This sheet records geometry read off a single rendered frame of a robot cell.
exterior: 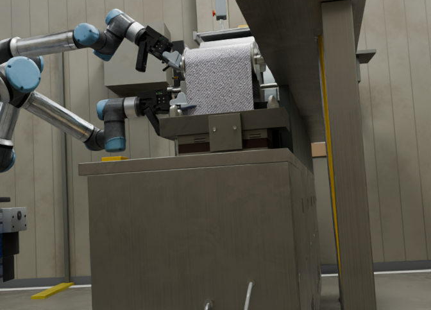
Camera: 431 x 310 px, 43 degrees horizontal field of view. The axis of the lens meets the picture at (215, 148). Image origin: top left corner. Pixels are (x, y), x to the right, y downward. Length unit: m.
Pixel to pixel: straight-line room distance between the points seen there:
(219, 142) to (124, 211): 0.36
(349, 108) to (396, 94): 4.48
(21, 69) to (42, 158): 3.97
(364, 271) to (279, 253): 0.55
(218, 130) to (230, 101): 0.25
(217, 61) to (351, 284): 1.08
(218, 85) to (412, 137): 3.80
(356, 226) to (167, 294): 0.77
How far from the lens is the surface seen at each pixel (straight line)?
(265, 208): 1.59
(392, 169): 5.46
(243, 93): 1.89
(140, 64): 2.07
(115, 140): 1.96
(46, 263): 5.77
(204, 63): 1.94
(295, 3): 1.12
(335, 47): 1.10
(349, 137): 1.07
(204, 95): 1.91
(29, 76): 1.83
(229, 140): 1.65
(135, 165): 1.68
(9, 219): 2.16
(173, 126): 1.72
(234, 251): 1.61
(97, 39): 2.04
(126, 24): 2.12
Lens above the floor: 0.76
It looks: 5 degrees up
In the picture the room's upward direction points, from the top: 3 degrees counter-clockwise
